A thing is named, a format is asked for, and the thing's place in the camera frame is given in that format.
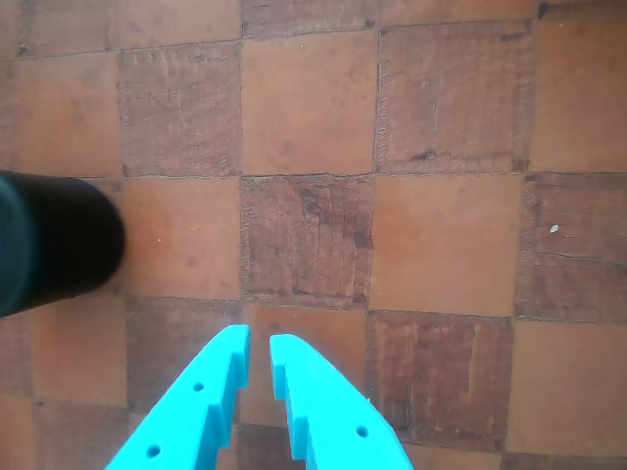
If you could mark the black cylinder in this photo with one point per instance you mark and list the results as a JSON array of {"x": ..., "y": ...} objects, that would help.
[{"x": 59, "y": 240}]

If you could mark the brown checkered leather mat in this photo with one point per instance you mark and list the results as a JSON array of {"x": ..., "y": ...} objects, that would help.
[{"x": 313, "y": 122}]

